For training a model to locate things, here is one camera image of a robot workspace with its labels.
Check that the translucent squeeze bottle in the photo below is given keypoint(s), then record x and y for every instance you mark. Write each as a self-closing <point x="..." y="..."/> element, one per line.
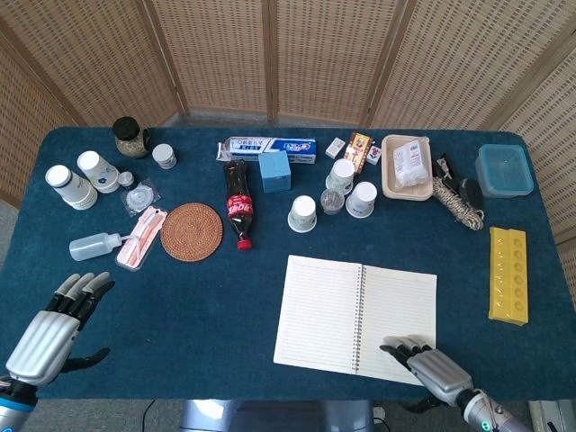
<point x="90" y="246"/>

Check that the clear glass cup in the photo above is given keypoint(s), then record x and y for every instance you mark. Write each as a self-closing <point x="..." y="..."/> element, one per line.
<point x="332" y="201"/>

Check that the stack of white paper cups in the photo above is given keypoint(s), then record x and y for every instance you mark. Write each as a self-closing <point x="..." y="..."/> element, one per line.
<point x="72" y="186"/>

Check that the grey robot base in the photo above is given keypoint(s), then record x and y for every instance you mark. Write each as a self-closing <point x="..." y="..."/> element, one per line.
<point x="270" y="416"/>

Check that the pink toothbrush package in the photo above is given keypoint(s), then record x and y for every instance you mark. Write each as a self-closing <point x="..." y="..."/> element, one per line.
<point x="141" y="238"/>

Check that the white paper cup blue print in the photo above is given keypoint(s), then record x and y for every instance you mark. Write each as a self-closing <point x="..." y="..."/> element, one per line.
<point x="361" y="200"/>

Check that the glass jar with black lid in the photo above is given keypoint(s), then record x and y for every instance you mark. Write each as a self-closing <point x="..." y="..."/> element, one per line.
<point x="129" y="139"/>

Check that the round woven rattan coaster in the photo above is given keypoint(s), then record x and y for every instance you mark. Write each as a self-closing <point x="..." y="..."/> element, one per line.
<point x="191" y="231"/>

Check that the small white plastic jar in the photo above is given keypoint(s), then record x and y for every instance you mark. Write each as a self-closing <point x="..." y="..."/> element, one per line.
<point x="164" y="156"/>

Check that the black clip tool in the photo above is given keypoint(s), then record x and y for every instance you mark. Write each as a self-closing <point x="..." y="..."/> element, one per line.
<point x="446" y="167"/>

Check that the blue cube box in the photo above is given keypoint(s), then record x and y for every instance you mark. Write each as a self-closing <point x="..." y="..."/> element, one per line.
<point x="274" y="173"/>

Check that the paper cup with blue flower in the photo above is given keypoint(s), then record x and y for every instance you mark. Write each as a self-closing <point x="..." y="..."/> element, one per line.
<point x="98" y="172"/>

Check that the beige rectangular tray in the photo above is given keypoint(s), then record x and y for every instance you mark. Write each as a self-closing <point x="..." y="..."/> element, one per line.
<point x="388" y="180"/>

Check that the round white item in bag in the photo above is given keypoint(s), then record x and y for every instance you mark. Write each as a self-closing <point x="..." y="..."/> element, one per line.
<point x="138" y="198"/>

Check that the small white red tile box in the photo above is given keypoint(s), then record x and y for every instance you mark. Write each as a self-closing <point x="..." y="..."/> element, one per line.
<point x="374" y="155"/>

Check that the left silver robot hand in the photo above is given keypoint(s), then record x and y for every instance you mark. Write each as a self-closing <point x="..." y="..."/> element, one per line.
<point x="42" y="346"/>

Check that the cola bottle with red cap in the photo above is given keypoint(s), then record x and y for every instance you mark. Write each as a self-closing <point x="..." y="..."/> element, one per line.
<point x="238" y="202"/>

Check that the spiral notebook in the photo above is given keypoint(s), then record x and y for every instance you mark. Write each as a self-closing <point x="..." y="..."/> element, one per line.
<point x="319" y="310"/>

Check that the grey floor box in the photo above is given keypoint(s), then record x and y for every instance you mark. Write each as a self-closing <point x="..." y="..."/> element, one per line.
<point x="555" y="414"/>

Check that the small white carton box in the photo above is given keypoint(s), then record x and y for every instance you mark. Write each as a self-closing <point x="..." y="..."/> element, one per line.
<point x="335" y="148"/>

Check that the yellow tray with round holes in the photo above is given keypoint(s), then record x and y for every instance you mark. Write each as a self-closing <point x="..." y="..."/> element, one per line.
<point x="508" y="274"/>

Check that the white paper cup green print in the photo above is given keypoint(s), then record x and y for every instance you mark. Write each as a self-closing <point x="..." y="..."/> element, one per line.
<point x="340" y="174"/>
<point x="302" y="213"/>

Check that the white plastic packet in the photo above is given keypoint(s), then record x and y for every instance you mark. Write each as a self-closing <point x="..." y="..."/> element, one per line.
<point x="410" y="162"/>

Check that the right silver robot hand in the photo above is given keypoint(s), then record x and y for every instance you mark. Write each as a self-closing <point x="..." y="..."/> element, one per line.
<point x="438" y="371"/>

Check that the black oval brush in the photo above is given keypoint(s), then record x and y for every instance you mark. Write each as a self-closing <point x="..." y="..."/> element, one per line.
<point x="472" y="192"/>

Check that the red yellow card box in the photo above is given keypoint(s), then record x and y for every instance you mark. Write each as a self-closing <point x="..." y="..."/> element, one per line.
<point x="358" y="150"/>

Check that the blue lidded plastic container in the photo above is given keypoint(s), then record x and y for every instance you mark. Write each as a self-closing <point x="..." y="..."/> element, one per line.
<point x="504" y="170"/>

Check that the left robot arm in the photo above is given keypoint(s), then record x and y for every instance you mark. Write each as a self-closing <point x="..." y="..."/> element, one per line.
<point x="15" y="407"/>

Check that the blue white toothpaste box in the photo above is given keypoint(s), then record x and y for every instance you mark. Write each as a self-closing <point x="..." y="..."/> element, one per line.
<point x="270" y="145"/>

